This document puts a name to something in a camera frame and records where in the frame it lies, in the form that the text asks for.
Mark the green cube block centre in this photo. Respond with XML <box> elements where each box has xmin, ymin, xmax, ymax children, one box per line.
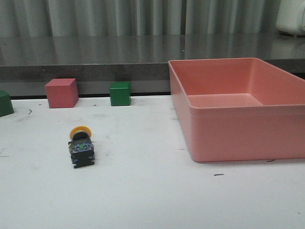
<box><xmin>110</xmin><ymin>82</ymin><xmax>131</xmax><ymax>106</ymax></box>

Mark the grey curtain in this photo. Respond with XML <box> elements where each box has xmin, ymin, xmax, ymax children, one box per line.
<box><xmin>0</xmin><ymin>0</ymin><xmax>280</xmax><ymax>38</ymax></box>

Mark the yellow push button switch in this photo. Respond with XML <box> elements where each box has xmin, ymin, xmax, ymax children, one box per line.
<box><xmin>68</xmin><ymin>125</ymin><xmax>95</xmax><ymax>168</ymax></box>

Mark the white appliance on counter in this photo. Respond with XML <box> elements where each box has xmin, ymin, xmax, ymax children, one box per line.
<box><xmin>275</xmin><ymin>0</ymin><xmax>305</xmax><ymax>36</ymax></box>

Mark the green block left edge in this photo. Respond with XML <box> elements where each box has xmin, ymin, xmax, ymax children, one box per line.
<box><xmin>0</xmin><ymin>90</ymin><xmax>14</xmax><ymax>117</ymax></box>

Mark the dark grey counter shelf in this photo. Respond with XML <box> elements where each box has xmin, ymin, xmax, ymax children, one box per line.
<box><xmin>0</xmin><ymin>32</ymin><xmax>305</xmax><ymax>98</ymax></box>

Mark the pink plastic bin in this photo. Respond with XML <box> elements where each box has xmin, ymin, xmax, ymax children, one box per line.
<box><xmin>168</xmin><ymin>58</ymin><xmax>305</xmax><ymax>162</ymax></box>

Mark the pink cube block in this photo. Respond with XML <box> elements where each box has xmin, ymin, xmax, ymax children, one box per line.
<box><xmin>45</xmin><ymin>78</ymin><xmax>79</xmax><ymax>108</ymax></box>

